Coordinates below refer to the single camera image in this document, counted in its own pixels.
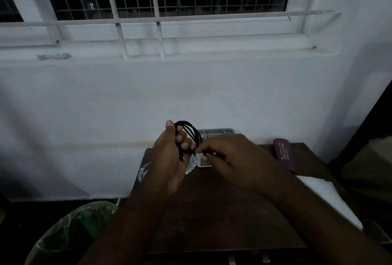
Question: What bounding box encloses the person's left hand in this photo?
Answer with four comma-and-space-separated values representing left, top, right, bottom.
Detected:
151, 120, 196, 196

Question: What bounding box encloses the clear plastic wrapper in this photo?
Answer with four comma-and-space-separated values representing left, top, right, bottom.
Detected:
138, 153, 199, 183

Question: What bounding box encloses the person's right forearm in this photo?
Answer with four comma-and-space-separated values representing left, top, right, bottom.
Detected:
269, 171, 392, 265

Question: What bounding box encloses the green bin with plastic liner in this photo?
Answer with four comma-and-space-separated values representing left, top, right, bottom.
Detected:
24, 201, 119, 265

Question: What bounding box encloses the small wooden table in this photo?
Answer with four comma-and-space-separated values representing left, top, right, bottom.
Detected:
130, 142, 392, 265

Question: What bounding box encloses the white barred window grille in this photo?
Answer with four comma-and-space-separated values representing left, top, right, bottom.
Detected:
0, 0, 342, 60

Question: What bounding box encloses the maroon slim case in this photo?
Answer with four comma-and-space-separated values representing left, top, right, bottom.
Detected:
273, 138, 297, 173

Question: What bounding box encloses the grey and white device box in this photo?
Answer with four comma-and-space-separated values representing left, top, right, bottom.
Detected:
196, 128, 236, 168

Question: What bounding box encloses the black cable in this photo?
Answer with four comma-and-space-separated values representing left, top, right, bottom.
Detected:
174, 121, 227, 162

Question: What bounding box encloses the white paper sheet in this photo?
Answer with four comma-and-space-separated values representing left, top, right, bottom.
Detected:
295, 175, 364, 232

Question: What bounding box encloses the person's right hand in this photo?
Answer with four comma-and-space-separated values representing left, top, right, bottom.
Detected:
195, 134, 290, 196

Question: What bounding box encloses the person's left forearm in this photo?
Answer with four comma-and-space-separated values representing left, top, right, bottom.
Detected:
78, 179, 172, 265

